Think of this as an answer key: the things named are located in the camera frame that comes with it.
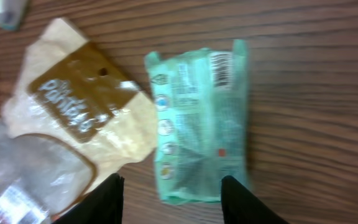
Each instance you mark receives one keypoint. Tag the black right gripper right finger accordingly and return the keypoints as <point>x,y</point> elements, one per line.
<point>241,206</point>

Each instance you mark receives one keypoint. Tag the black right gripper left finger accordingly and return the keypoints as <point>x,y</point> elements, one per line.
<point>104,205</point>

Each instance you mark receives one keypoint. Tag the beige brown snack pouch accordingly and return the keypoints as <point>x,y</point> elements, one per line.
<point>73,120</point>

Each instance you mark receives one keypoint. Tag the teal snack packet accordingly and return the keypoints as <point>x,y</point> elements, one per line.
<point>202,102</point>

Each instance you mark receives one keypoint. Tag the small teal box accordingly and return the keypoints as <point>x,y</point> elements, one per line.
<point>11,13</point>

